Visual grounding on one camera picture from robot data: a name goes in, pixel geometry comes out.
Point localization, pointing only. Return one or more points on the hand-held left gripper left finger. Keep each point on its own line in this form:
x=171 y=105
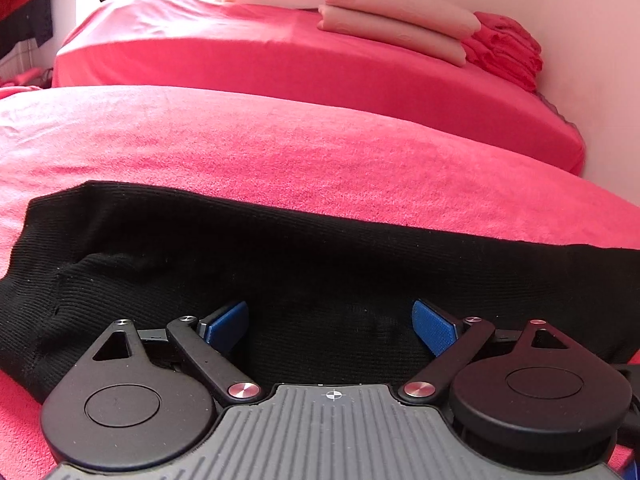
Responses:
x=225 y=325

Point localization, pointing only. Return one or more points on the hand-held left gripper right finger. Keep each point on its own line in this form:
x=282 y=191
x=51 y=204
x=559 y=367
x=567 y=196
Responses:
x=435 y=327

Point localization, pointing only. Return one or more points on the black knit pants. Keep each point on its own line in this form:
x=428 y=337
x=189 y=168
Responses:
x=300 y=260

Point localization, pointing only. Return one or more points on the stack of folded red clothes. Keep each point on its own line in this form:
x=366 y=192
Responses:
x=505 y=52

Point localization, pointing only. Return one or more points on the folded beige blanket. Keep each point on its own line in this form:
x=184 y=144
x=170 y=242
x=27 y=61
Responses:
x=390 y=35
x=400 y=12

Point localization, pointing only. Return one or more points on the hanging dark navy garment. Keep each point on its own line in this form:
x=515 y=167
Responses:
x=30 y=25

